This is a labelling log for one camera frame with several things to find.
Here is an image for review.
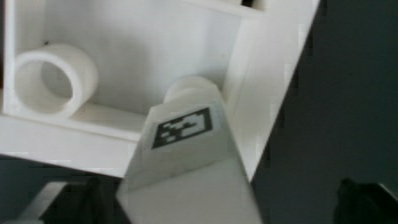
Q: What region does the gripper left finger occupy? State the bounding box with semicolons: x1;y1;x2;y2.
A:
15;181;67;224

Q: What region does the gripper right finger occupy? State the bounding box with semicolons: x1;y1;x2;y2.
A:
337;178;398;224

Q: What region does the white chair leg with marker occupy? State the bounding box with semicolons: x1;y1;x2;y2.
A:
115;76;262;224

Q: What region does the white chair seat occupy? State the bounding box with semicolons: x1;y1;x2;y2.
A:
0;0;267;143

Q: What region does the white U-shaped fence frame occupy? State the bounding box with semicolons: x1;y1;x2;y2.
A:
0;0;319;177

